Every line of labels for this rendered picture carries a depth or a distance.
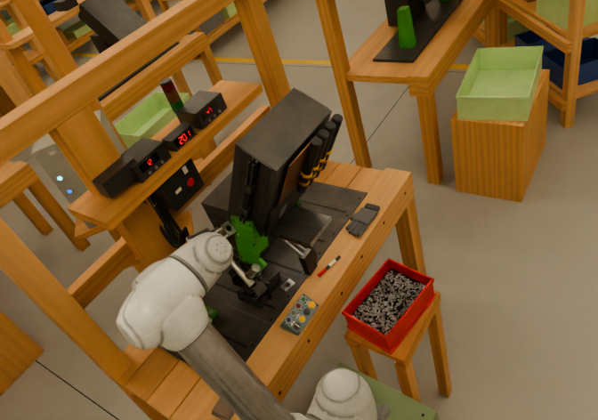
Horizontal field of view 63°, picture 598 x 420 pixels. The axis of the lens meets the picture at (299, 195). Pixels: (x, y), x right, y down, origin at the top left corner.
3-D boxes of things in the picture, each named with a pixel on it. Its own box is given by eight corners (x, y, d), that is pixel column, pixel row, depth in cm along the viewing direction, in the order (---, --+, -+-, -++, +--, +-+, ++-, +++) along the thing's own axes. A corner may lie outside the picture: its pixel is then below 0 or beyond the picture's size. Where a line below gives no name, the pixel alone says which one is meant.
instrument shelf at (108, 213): (263, 91, 215) (261, 83, 213) (111, 231, 167) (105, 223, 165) (223, 87, 230) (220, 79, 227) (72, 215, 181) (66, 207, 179)
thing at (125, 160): (143, 173, 179) (133, 157, 175) (112, 199, 171) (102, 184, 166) (131, 169, 183) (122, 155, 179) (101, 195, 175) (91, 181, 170)
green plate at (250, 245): (272, 256, 202) (265, 212, 192) (260, 267, 196) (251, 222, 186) (252, 249, 209) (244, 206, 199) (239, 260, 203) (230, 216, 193)
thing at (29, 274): (311, 157, 277) (257, -16, 216) (117, 382, 197) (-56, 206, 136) (299, 155, 282) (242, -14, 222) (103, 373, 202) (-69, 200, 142)
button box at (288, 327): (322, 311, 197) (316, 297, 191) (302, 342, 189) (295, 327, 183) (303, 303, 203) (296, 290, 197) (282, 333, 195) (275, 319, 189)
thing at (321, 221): (333, 222, 200) (331, 216, 198) (311, 249, 192) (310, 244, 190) (261, 202, 223) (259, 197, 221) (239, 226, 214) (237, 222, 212)
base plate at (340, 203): (368, 195, 240) (367, 192, 238) (230, 388, 181) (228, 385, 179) (300, 180, 264) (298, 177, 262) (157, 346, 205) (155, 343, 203)
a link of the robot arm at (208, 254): (196, 227, 134) (159, 262, 127) (218, 213, 118) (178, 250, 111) (228, 262, 136) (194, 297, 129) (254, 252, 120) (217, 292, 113)
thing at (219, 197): (293, 221, 237) (272, 166, 216) (256, 266, 221) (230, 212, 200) (264, 213, 248) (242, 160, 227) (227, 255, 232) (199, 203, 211)
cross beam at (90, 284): (274, 120, 258) (269, 105, 252) (82, 310, 188) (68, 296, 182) (267, 118, 261) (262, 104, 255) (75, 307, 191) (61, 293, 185)
